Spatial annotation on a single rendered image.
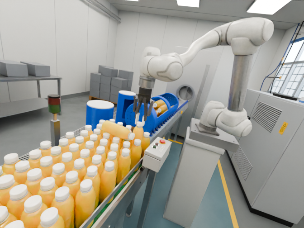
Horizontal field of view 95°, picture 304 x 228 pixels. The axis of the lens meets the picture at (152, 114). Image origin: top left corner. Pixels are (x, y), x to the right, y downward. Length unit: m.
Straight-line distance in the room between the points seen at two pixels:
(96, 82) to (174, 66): 4.60
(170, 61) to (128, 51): 6.21
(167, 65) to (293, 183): 2.08
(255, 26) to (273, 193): 1.93
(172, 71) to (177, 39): 5.67
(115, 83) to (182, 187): 3.82
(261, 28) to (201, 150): 0.91
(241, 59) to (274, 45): 5.61
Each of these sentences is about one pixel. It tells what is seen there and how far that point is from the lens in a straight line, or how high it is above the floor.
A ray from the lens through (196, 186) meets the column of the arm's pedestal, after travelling 1.53.
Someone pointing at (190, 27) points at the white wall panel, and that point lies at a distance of 6.29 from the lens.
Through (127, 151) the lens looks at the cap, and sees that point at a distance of 0.75.
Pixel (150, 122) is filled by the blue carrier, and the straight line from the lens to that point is 1.13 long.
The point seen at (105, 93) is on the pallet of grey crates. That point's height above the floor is 0.37.
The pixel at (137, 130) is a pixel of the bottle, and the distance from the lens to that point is 0.87.
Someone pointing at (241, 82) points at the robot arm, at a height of 1.54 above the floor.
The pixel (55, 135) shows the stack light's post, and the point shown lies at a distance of 1.09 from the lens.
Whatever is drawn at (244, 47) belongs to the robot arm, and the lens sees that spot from 0.99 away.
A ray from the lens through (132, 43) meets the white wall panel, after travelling 6.74.
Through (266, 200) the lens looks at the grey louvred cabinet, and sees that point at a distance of 2.45.
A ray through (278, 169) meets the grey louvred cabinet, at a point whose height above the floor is 0.71.
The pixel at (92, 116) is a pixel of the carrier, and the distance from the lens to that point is 1.56.
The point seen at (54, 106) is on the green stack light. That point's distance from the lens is 1.00.
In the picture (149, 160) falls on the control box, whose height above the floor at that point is 1.05.
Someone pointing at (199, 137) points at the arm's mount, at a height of 1.04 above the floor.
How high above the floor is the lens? 1.53
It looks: 19 degrees down
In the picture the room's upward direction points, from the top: 11 degrees clockwise
